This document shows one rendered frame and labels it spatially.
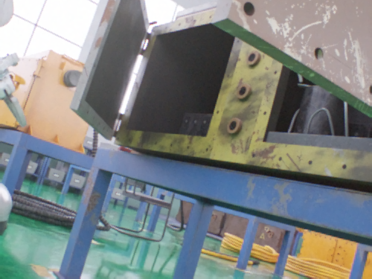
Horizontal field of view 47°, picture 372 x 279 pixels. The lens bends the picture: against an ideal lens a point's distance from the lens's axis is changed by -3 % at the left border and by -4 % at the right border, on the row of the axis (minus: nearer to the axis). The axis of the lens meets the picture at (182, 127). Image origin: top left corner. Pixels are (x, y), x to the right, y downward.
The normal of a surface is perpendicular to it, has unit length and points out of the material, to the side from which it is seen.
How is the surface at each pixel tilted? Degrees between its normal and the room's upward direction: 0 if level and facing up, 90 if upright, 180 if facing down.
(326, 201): 90
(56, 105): 90
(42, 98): 90
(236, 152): 90
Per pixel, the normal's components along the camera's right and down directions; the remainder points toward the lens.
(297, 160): -0.75, -0.33
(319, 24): 0.51, 0.00
